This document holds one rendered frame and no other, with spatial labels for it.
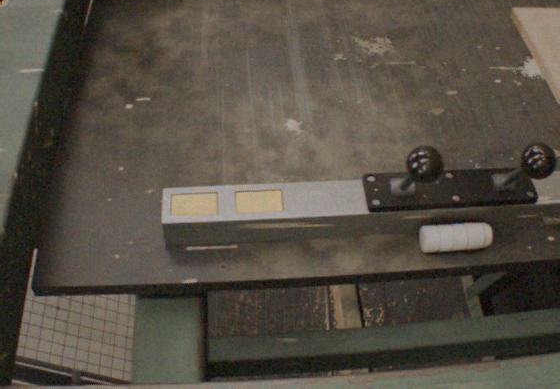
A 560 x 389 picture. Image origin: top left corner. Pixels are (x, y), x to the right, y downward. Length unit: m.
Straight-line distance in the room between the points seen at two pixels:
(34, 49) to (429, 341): 0.60
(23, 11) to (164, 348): 0.51
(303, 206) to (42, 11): 0.47
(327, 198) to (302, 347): 0.16
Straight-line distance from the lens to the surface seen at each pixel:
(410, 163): 0.64
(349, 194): 0.75
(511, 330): 0.80
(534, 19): 1.15
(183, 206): 0.74
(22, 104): 0.82
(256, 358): 0.74
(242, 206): 0.74
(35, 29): 0.94
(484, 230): 0.77
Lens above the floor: 1.93
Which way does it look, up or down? 25 degrees down
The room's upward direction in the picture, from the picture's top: 71 degrees counter-clockwise
